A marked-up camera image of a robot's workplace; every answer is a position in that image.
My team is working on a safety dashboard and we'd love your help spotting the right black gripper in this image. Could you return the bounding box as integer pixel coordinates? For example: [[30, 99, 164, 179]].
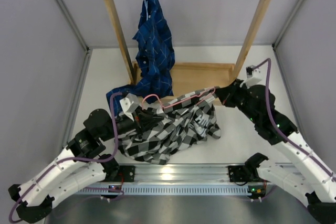
[[215, 79, 260, 124]]

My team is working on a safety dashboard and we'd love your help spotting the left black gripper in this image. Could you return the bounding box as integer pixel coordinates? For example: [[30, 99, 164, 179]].
[[100, 105, 164, 142]]

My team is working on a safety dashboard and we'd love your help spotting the pink wire hanger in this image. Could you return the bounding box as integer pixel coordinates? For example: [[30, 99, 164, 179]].
[[141, 87, 216, 109]]

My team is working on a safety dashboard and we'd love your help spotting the black white checkered shirt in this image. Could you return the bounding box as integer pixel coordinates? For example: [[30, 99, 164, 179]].
[[119, 89, 222, 165]]

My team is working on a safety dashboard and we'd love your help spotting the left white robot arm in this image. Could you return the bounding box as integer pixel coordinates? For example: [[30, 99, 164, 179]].
[[8, 108, 152, 223]]

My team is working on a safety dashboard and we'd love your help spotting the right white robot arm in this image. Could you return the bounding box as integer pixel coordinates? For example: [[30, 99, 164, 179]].
[[215, 79, 335, 223]]

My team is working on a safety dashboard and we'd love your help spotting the blue plaid shirt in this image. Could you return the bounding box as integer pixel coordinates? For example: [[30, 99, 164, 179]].
[[106, 0, 175, 103]]

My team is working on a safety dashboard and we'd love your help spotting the wooden clothes rack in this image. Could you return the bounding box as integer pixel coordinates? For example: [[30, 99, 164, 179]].
[[104, 0, 271, 102]]

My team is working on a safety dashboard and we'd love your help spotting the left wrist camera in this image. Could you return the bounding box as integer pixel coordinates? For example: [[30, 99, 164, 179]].
[[119, 93, 140, 121]]

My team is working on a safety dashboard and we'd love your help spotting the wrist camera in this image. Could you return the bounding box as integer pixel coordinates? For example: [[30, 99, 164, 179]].
[[119, 93, 140, 121], [239, 65, 263, 88]]

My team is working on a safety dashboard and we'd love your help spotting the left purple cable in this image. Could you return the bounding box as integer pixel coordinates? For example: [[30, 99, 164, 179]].
[[9, 92, 124, 222]]

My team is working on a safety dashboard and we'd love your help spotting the purple cable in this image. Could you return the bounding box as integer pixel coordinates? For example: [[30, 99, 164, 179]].
[[9, 92, 124, 222], [253, 58, 336, 177]]

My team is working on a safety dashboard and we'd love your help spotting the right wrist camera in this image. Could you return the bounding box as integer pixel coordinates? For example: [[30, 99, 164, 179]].
[[239, 65, 263, 88]]

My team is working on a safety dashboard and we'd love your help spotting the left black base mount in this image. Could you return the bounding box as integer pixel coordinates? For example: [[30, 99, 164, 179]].
[[113, 165, 135, 183]]

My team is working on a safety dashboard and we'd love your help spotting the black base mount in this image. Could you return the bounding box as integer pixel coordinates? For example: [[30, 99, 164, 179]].
[[228, 165, 256, 186], [113, 165, 135, 183]]

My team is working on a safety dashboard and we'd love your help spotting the aluminium mounting rail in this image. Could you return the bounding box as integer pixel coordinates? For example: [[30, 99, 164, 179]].
[[123, 164, 262, 184]]

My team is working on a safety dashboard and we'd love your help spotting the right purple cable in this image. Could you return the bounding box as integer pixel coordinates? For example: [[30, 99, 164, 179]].
[[253, 58, 336, 177]]

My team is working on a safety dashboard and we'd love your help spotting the slotted grey cable duct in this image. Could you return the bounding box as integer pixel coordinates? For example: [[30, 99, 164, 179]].
[[76, 184, 266, 196]]

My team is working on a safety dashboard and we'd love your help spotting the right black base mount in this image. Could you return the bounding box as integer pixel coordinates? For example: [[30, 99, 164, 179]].
[[228, 165, 256, 186]]

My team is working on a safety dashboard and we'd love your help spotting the light blue wire hanger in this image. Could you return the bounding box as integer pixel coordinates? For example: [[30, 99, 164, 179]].
[[143, 0, 149, 20]]

